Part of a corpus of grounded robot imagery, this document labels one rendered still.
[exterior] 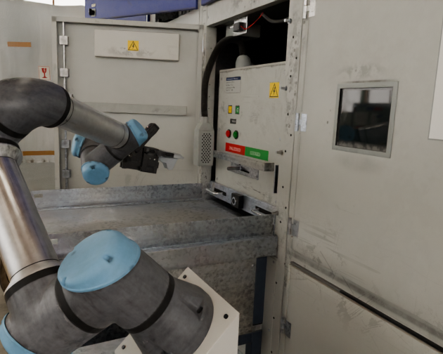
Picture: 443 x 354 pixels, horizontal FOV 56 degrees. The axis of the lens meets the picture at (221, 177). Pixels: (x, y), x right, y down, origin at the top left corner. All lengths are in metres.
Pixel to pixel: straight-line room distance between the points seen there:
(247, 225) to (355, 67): 0.56
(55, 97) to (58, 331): 0.46
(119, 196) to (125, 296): 1.06
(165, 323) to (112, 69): 1.36
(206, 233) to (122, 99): 0.86
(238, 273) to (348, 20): 0.77
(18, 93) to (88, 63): 1.02
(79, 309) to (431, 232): 0.65
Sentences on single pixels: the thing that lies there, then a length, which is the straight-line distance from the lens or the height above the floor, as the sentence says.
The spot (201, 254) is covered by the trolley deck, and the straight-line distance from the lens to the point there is 1.20.
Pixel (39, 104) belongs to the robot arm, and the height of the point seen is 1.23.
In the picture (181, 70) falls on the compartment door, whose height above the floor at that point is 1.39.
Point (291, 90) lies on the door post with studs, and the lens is 1.25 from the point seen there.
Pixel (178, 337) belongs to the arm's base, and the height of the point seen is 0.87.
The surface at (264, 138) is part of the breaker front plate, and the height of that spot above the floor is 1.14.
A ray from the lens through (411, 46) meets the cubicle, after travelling 0.94.
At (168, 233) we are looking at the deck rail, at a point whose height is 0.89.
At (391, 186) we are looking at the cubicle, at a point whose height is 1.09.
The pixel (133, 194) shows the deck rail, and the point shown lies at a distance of 1.71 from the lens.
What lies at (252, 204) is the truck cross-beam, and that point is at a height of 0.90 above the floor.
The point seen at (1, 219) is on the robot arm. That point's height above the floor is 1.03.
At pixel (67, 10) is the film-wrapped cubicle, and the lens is 5.01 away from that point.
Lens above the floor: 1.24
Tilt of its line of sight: 9 degrees down
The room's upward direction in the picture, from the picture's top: 3 degrees clockwise
